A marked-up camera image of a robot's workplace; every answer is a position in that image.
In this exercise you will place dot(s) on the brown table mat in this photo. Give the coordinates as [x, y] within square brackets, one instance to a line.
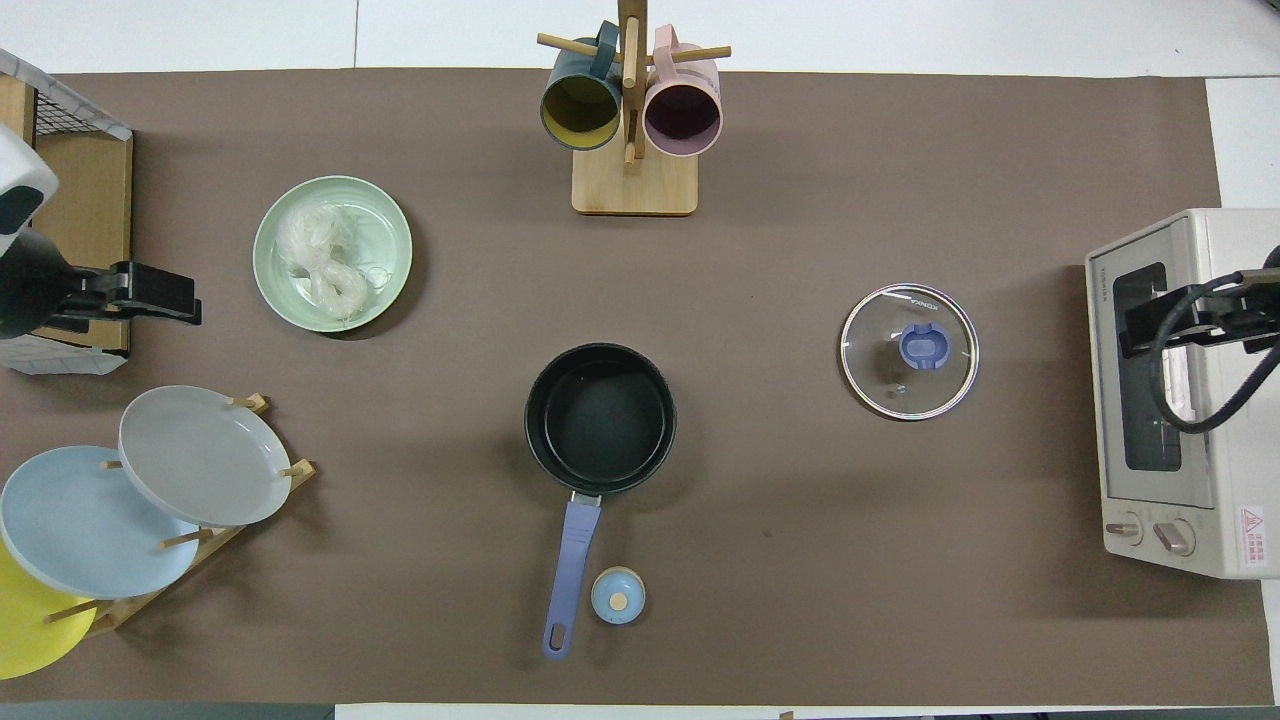
[800, 600]

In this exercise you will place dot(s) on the light wooden shelf board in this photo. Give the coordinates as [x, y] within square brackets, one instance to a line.
[15, 105]

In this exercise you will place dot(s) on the beige toaster oven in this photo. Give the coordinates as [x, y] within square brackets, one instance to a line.
[1230, 480]

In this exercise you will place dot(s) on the dark brown wooden board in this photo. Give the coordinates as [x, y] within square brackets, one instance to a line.
[90, 220]

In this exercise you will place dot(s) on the light blue plate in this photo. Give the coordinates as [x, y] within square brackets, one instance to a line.
[80, 525]

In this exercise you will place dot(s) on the light green plate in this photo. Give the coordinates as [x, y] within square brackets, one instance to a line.
[385, 215]

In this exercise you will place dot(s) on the dark teal mug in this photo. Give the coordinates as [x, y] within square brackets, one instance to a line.
[580, 110]

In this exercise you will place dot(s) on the grey plate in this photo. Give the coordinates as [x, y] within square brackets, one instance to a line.
[205, 455]

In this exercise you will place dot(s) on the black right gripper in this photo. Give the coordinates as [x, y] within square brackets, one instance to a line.
[1255, 310]

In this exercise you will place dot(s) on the pink mug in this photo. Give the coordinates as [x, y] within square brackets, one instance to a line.
[683, 118]

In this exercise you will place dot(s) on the wooden plate rack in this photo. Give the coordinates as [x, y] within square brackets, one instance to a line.
[130, 605]

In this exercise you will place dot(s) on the white vermicelli bundle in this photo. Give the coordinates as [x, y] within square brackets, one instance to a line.
[315, 245]

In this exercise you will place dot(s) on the small blue jar wooden knob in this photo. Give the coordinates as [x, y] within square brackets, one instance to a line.
[618, 596]

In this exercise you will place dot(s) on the yellow plate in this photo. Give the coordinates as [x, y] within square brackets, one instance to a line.
[25, 630]

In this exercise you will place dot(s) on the marble patterned panel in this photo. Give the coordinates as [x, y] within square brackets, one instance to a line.
[70, 95]

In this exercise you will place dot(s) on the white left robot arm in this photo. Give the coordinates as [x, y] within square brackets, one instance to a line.
[25, 285]

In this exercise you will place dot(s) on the wooden mug tree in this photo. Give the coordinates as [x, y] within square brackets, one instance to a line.
[635, 190]

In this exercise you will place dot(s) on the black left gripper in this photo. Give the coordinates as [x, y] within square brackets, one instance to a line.
[95, 297]

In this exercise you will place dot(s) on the glass lid blue knob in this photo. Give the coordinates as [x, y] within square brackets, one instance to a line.
[925, 345]

